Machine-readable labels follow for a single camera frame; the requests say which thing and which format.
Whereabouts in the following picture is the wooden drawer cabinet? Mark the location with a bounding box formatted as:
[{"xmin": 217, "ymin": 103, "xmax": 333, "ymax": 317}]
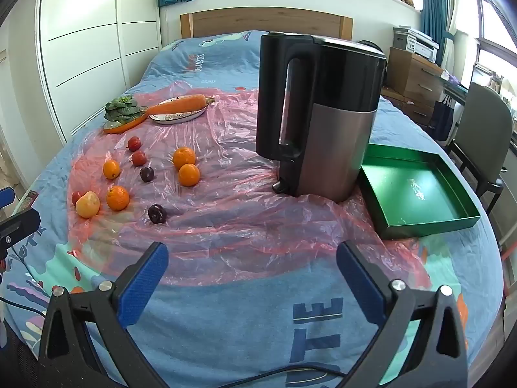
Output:
[{"xmin": 388, "ymin": 47, "xmax": 445, "ymax": 126}]

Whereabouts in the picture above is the long teal curtain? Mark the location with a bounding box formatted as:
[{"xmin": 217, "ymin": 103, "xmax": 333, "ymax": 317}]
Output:
[{"xmin": 420, "ymin": 0, "xmax": 459, "ymax": 69}]

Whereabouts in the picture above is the dark cloth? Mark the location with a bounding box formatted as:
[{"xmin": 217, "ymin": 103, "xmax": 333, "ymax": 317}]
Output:
[{"xmin": 0, "ymin": 319, "xmax": 45, "ymax": 388}]

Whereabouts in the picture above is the orange enamel pan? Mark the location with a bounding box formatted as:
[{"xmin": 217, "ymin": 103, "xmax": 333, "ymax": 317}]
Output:
[{"xmin": 103, "ymin": 107, "xmax": 150, "ymax": 135}]

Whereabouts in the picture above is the yellow red apple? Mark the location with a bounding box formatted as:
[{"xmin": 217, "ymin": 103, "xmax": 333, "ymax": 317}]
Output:
[{"xmin": 75, "ymin": 191, "xmax": 101, "ymax": 218}]

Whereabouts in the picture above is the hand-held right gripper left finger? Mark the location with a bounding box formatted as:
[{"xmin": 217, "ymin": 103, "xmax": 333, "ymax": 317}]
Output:
[{"xmin": 38, "ymin": 242, "xmax": 169, "ymax": 388}]

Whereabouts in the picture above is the grey storage box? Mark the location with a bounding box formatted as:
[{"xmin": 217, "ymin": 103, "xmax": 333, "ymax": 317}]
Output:
[{"xmin": 393, "ymin": 26, "xmax": 413, "ymax": 51}]

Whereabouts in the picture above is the grey chair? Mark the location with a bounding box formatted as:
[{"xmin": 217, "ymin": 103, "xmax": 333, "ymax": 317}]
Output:
[{"xmin": 446, "ymin": 83, "xmax": 514, "ymax": 215}]

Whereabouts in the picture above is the white printer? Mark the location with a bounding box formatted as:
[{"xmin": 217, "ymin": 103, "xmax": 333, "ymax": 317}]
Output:
[{"xmin": 406, "ymin": 28, "xmax": 440, "ymax": 62}]

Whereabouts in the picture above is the large carrot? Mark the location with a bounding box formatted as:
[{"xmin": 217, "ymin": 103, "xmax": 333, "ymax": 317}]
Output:
[{"xmin": 145, "ymin": 94, "xmax": 216, "ymax": 117}]

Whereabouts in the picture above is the pink plastic sheet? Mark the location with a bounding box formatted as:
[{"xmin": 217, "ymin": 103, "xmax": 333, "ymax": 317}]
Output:
[{"xmin": 67, "ymin": 87, "xmax": 433, "ymax": 292}]

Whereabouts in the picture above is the blue printed blanket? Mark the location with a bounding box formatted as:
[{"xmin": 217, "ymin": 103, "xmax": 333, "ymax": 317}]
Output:
[{"xmin": 0, "ymin": 30, "xmax": 505, "ymax": 388}]

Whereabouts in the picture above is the wooden headboard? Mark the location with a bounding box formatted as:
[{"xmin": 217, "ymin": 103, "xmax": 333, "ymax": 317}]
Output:
[{"xmin": 180, "ymin": 7, "xmax": 354, "ymax": 41}]

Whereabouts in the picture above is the dark desk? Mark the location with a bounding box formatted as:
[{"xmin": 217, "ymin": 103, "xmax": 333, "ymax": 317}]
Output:
[{"xmin": 442, "ymin": 73, "xmax": 473, "ymax": 102}]

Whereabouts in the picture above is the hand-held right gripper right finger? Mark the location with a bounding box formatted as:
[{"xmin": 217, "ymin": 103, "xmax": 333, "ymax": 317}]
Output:
[{"xmin": 336, "ymin": 242, "xmax": 470, "ymax": 388}]

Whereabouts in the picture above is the window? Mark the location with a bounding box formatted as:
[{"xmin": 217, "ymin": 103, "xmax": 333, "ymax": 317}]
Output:
[{"xmin": 452, "ymin": 0, "xmax": 517, "ymax": 106}]

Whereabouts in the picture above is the black tote bag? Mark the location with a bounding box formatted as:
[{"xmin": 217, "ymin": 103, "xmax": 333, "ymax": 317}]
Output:
[{"xmin": 430, "ymin": 97, "xmax": 455, "ymax": 142}]

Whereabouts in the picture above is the white wardrobe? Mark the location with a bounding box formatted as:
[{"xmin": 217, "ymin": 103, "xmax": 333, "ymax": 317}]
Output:
[{"xmin": 36, "ymin": 0, "xmax": 162, "ymax": 146}]

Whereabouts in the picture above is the black cable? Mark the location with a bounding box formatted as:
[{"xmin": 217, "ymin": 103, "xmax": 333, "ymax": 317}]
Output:
[
  {"xmin": 0, "ymin": 296, "xmax": 47, "ymax": 317},
  {"xmin": 210, "ymin": 365, "xmax": 356, "ymax": 388}
]

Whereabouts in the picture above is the patterned ceramic plate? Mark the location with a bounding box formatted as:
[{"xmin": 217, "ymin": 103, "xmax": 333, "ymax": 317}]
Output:
[{"xmin": 149, "ymin": 97, "xmax": 210, "ymax": 125}]

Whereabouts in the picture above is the green bok choy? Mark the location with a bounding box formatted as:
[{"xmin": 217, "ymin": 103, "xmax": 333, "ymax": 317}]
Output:
[{"xmin": 104, "ymin": 94, "xmax": 148, "ymax": 124}]

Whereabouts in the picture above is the phone in red case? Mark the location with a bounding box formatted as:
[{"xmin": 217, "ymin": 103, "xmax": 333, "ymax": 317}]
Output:
[{"xmin": 18, "ymin": 190, "xmax": 40, "ymax": 213}]

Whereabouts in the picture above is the black and steel electric kettle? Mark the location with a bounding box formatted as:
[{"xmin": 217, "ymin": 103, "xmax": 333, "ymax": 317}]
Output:
[{"xmin": 255, "ymin": 32, "xmax": 387, "ymax": 203}]

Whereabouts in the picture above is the green cardboard box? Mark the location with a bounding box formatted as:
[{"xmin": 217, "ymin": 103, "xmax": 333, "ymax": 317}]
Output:
[{"xmin": 359, "ymin": 142, "xmax": 482, "ymax": 240}]

